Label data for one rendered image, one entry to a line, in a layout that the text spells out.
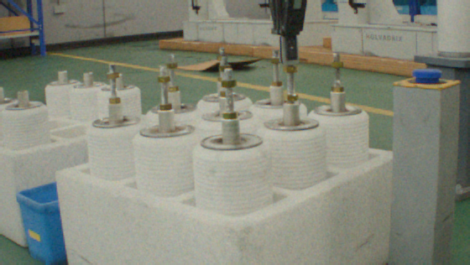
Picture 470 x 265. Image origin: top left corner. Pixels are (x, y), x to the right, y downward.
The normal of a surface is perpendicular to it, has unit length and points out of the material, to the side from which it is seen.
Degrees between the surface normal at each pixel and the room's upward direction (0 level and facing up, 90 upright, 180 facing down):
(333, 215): 90
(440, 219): 90
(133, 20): 90
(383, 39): 90
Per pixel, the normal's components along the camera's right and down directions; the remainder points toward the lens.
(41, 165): 0.73, 0.11
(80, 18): 0.52, 0.16
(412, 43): -0.85, 0.15
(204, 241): -0.67, 0.18
